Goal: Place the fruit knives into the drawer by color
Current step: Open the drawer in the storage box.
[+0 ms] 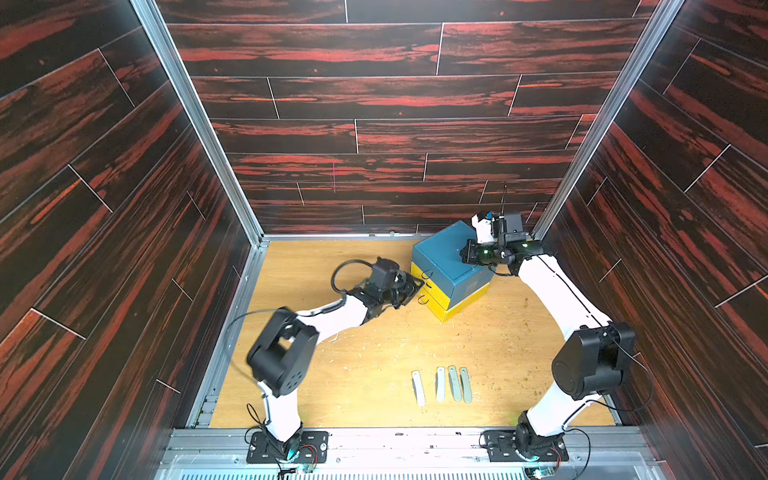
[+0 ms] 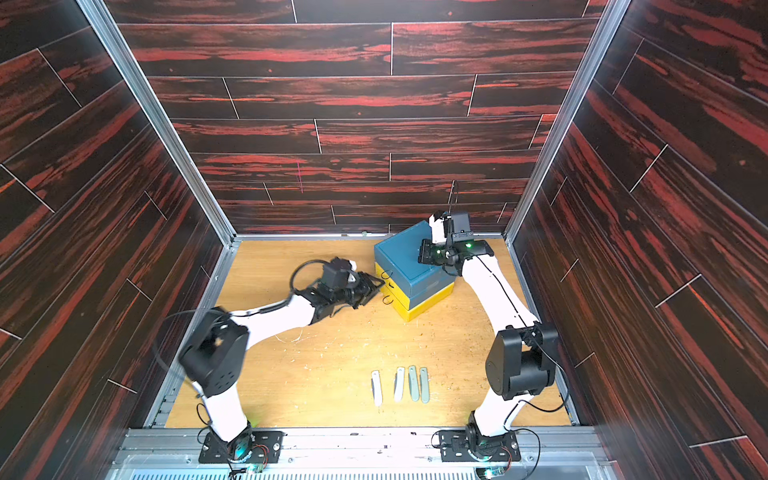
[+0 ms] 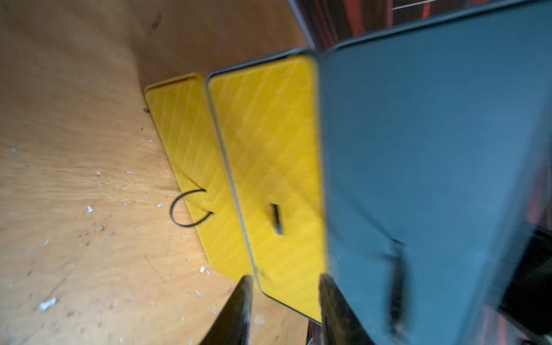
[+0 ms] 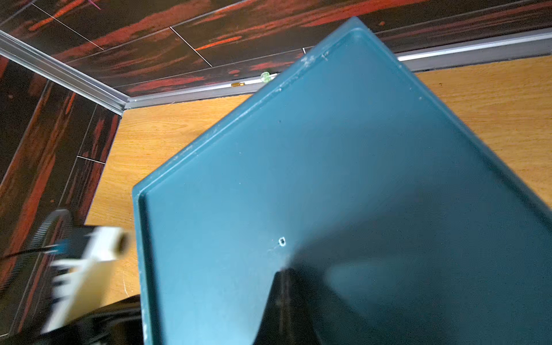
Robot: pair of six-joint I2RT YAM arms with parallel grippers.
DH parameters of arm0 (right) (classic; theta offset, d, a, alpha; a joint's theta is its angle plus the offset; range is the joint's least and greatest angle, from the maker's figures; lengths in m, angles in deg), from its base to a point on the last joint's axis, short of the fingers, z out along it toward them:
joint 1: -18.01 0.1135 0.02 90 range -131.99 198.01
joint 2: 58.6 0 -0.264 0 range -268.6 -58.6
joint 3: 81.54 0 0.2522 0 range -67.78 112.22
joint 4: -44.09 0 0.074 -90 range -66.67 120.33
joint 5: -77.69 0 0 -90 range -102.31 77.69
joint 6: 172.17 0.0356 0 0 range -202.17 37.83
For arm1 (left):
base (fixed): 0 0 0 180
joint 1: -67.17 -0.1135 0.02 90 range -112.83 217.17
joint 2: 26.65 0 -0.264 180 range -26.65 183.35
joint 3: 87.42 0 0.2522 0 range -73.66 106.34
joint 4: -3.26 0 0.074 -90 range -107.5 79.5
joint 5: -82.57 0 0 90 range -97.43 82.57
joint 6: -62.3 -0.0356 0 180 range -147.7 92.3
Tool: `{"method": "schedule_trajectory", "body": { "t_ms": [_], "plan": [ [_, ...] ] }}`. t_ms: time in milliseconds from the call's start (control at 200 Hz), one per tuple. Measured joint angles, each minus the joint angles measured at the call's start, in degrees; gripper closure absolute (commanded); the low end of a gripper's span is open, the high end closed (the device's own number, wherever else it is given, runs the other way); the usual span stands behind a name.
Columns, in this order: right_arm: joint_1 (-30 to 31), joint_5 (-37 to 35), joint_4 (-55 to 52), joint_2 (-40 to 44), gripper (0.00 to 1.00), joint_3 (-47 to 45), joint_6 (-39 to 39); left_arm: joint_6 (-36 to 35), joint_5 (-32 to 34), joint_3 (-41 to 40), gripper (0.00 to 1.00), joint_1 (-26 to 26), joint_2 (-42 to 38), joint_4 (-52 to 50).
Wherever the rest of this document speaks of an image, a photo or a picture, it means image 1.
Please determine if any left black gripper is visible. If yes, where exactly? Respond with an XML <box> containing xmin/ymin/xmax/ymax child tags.
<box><xmin>378</xmin><ymin>273</ymin><xmax>426</xmax><ymax>310</ymax></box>

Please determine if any teal yellow drawer cabinet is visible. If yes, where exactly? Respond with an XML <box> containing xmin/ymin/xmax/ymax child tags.
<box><xmin>410</xmin><ymin>221</ymin><xmax>492</xmax><ymax>322</ymax></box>

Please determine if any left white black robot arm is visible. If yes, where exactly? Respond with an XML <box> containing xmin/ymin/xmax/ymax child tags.
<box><xmin>246</xmin><ymin>257</ymin><xmax>425</xmax><ymax>456</ymax></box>

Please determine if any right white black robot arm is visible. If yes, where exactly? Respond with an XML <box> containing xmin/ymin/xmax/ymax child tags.
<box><xmin>460</xmin><ymin>240</ymin><xmax>642</xmax><ymax>461</ymax></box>

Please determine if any green fruit knife middle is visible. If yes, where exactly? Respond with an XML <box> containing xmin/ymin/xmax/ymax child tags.
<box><xmin>448</xmin><ymin>365</ymin><xmax>463</xmax><ymax>402</ymax></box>

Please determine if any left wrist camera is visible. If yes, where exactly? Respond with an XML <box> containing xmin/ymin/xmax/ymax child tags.
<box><xmin>369</xmin><ymin>257</ymin><xmax>400</xmax><ymax>290</ymax></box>

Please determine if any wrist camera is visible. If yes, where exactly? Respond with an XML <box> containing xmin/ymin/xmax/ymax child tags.
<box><xmin>369</xmin><ymin>257</ymin><xmax>400</xmax><ymax>290</ymax></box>
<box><xmin>471</xmin><ymin>211</ymin><xmax>528</xmax><ymax>244</ymax></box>

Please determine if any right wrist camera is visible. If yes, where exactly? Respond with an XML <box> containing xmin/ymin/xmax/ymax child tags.
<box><xmin>471</xmin><ymin>211</ymin><xmax>528</xmax><ymax>244</ymax></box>

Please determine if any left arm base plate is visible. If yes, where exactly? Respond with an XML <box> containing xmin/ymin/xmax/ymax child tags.
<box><xmin>246</xmin><ymin>430</ymin><xmax>329</xmax><ymax>465</ymax></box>

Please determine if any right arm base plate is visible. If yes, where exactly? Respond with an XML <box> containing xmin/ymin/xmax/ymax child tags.
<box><xmin>479</xmin><ymin>428</ymin><xmax>569</xmax><ymax>463</ymax></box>

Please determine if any aluminium front rail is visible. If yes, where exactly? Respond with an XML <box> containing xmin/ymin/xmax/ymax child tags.
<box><xmin>155</xmin><ymin>426</ymin><xmax>672</xmax><ymax>479</ymax></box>

